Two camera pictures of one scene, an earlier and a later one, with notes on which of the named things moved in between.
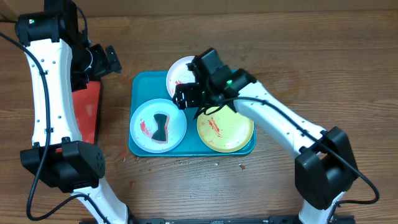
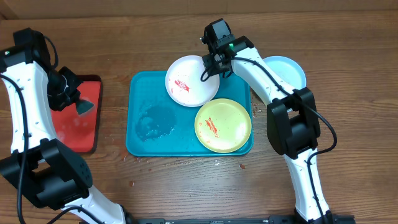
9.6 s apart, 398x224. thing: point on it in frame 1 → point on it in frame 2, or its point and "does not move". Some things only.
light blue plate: (143, 124) → (287, 71)
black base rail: (330, 219) does not move
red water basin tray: (86, 102) does not move
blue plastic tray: (152, 85) does not move
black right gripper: (185, 98) → (208, 63)
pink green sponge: (161, 134) → (83, 106)
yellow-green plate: (222, 129) does not move
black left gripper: (104, 65) → (60, 102)
